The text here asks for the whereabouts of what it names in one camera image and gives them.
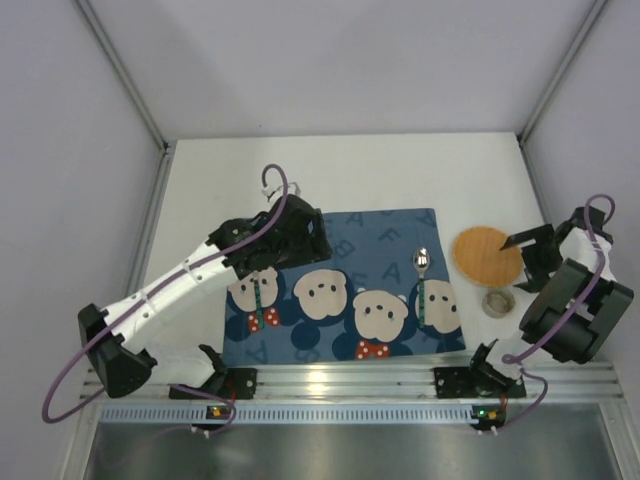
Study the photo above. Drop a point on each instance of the round wooden plate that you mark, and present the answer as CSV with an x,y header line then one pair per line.
x,y
478,256

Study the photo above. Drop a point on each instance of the aluminium mounting rail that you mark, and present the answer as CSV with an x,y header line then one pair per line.
x,y
413,378

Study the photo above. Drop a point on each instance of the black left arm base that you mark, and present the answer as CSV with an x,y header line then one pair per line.
x,y
230,383

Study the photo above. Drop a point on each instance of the small clear glass cup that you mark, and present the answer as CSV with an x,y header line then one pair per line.
x,y
497,303

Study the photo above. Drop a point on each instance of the metal fork patterned handle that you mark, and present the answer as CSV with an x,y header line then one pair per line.
x,y
259,310

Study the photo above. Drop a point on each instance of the left aluminium frame post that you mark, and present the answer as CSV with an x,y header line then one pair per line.
x,y
90,17

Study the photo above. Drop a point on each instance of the aluminium frame post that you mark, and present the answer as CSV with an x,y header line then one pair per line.
x,y
90,17
587,25

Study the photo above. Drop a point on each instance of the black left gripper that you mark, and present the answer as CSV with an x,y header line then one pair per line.
x,y
310,240

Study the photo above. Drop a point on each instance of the slotted grey cable duct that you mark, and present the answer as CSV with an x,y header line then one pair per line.
x,y
175,413

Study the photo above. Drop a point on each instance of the blue cartoon placemat cloth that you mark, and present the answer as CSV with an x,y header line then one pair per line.
x,y
359,305

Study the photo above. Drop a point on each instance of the metal spoon patterned handle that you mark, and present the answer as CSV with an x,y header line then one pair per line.
x,y
421,262

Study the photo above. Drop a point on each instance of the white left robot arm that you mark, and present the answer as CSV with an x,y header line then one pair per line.
x,y
117,338

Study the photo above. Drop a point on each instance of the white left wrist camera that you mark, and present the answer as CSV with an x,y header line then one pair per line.
x,y
272,192

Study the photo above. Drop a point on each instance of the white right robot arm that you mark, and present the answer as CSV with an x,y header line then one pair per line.
x,y
577,302

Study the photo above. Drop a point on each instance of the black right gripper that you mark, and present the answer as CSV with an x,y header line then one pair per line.
x,y
538,255

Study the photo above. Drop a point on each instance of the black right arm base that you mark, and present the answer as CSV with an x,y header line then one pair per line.
x,y
476,381

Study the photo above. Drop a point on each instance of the right aluminium frame post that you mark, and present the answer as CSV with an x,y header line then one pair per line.
x,y
587,25

